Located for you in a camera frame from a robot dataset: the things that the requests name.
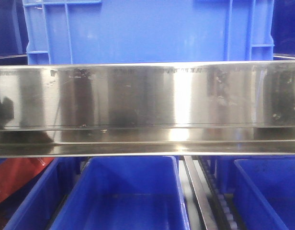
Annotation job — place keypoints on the blue bin shelf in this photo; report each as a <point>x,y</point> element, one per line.
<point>265,193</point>
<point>33,206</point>
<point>126,193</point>

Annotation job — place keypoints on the stainless steel shelf beam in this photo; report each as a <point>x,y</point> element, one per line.
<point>191,108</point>

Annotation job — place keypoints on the blue bin centre lower shelf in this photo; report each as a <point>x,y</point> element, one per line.
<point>126,193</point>

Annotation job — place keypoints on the blue bin left lower shelf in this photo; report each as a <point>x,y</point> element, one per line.
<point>33,206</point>

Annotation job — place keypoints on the white roller track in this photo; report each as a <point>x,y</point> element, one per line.
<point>225,214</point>

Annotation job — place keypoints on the large blue crate upper shelf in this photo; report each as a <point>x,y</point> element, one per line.
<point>144,31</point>

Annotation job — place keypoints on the steel shelf divider rail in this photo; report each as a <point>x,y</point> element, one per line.
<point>205,212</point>

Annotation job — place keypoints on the blue bin right lower shelf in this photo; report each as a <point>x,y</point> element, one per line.
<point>265,193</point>

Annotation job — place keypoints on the red package in bin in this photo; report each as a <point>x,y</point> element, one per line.
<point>17,172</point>

